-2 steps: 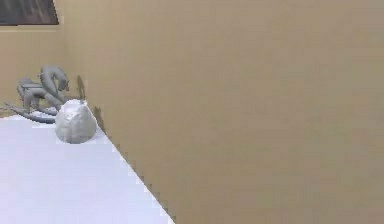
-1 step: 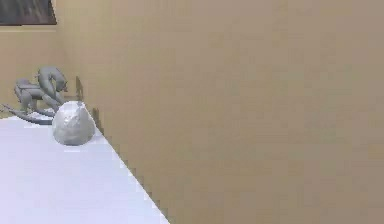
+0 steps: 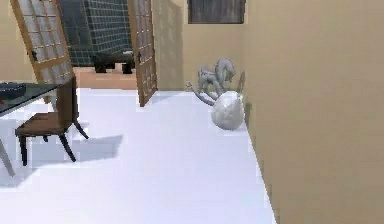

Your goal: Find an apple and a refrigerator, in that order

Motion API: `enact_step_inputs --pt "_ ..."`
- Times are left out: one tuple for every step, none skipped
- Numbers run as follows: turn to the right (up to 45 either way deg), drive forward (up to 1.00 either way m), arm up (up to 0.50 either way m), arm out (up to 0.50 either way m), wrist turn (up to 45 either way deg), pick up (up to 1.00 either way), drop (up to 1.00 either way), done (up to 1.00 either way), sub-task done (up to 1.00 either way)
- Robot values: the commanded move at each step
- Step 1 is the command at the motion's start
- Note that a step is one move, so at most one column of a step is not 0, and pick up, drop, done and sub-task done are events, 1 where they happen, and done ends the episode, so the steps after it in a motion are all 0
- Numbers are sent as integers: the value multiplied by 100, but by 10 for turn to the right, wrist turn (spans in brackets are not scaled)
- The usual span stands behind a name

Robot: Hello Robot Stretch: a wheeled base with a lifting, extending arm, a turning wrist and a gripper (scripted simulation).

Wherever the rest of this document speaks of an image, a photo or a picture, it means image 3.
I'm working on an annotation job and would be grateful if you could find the dark glass table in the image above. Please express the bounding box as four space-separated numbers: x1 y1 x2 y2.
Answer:
0 82 61 178

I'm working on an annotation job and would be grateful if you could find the white round bag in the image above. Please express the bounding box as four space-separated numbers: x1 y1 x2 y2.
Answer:
210 90 245 131

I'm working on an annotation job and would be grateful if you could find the wooden lattice room door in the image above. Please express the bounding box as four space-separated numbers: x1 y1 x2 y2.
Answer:
127 0 159 108
9 0 76 85

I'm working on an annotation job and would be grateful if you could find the dark framed wall picture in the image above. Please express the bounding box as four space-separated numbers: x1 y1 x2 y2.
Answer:
187 0 247 25

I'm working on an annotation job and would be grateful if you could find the brown wooden chair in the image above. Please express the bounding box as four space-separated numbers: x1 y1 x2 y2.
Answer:
14 75 90 167

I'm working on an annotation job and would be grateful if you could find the black low bench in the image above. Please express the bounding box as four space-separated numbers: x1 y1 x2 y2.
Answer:
91 51 136 75

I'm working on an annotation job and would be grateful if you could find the dark flat object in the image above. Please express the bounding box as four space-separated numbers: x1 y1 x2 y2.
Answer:
0 81 27 98

